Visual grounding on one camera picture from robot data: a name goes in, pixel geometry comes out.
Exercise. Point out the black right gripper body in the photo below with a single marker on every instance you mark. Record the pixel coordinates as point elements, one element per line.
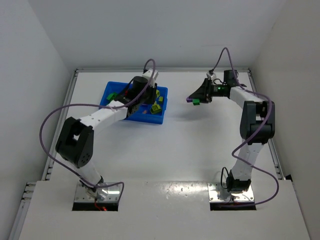
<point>206,90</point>

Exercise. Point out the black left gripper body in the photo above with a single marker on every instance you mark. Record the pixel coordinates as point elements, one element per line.
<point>152,93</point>

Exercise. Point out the green number three lego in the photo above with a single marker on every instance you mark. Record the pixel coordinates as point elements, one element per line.
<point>196,102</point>

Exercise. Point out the lime green lego brick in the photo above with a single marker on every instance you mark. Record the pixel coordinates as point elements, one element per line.
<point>155,109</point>

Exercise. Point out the blue plastic sorting bin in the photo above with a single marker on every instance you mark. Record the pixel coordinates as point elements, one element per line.
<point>116,87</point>

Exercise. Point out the green square lego brick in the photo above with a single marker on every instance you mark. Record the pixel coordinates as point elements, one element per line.
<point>111,96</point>

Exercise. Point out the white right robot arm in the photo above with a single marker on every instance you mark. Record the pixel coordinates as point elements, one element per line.
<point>257,123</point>

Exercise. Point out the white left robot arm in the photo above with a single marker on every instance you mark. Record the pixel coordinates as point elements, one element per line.
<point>75,143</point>

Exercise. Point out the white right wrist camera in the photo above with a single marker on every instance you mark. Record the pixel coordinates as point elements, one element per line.
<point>211,75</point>

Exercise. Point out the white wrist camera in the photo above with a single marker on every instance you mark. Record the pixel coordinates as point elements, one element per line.
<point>211,75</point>
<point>150,73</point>

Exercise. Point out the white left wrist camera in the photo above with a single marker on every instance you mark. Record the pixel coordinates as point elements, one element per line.
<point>150,73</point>

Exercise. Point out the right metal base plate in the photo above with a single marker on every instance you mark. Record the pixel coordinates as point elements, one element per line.
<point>218,195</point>

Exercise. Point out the metal base plate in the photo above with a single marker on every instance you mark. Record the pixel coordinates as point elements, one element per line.
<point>106,195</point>
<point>218,195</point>

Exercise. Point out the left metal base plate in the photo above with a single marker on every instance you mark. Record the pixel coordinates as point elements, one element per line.
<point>106,195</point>

